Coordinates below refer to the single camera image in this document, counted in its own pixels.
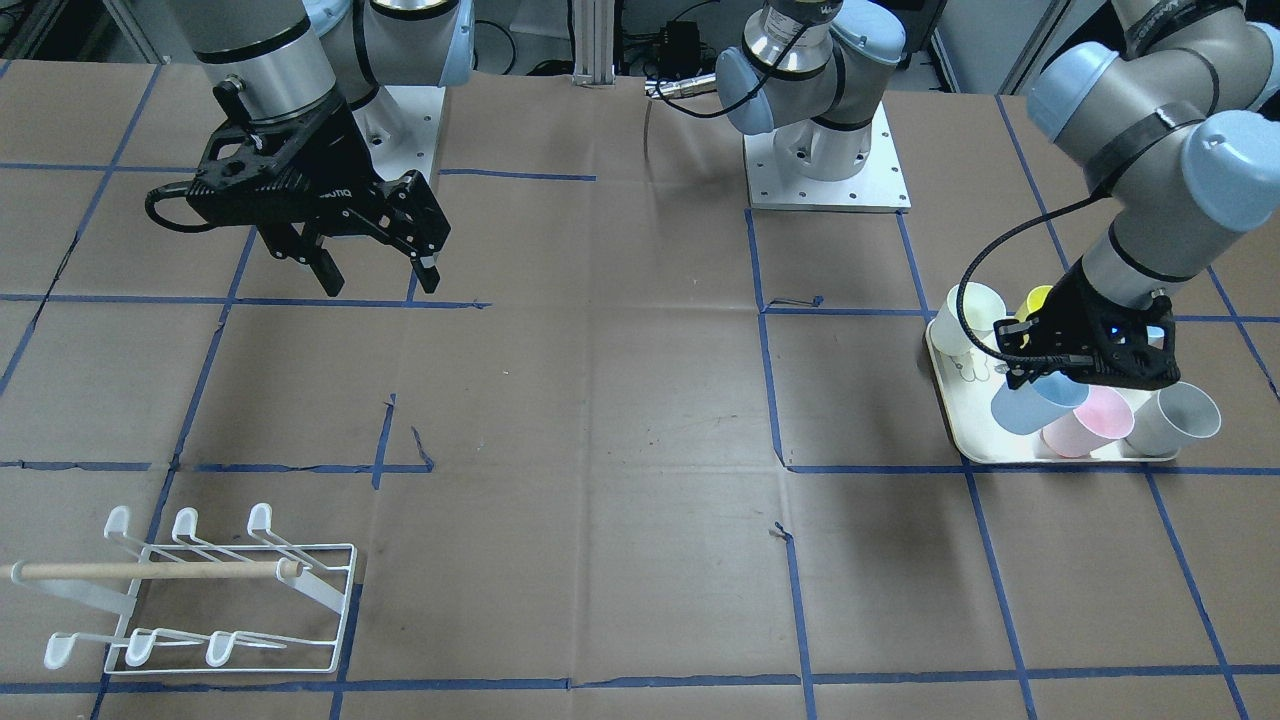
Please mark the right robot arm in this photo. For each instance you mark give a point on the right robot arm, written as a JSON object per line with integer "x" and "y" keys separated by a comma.
{"x": 291, "y": 52}

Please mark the cream plastic tray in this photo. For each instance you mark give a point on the cream plastic tray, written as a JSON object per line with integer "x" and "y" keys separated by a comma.
{"x": 967, "y": 385}

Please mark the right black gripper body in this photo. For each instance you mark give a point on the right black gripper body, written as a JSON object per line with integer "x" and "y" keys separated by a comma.
{"x": 335, "y": 152}

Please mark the aluminium frame post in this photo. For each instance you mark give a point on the aluminium frame post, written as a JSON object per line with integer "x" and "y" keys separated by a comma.
{"x": 593, "y": 30}

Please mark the light blue cup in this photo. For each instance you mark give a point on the light blue cup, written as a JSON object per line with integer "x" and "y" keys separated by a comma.
{"x": 1028, "y": 408}

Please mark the grey cup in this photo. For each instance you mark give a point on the grey cup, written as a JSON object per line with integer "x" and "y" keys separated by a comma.
{"x": 1173, "y": 418}

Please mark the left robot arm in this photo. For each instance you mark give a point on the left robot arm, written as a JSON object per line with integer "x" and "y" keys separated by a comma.
{"x": 1171, "y": 128}

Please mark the cream white cup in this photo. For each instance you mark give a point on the cream white cup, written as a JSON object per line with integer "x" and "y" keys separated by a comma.
{"x": 982, "y": 307}

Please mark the yellow cup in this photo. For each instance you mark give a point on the yellow cup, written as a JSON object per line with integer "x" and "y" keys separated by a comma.
{"x": 1033, "y": 302}

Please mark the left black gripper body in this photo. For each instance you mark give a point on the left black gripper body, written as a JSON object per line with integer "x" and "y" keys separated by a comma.
{"x": 1080, "y": 297}

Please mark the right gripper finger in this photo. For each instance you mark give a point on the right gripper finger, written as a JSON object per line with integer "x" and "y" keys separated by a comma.
{"x": 411, "y": 221}
{"x": 303, "y": 245}

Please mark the pink cup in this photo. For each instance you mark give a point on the pink cup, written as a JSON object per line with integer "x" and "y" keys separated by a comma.
{"x": 1104, "y": 417}

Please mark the white wire cup rack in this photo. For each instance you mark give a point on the white wire cup rack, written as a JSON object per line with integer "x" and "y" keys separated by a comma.
{"x": 185, "y": 605}

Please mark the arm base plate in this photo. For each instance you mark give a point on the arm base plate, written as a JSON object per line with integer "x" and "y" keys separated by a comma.
{"x": 401, "y": 126}
{"x": 807, "y": 167}

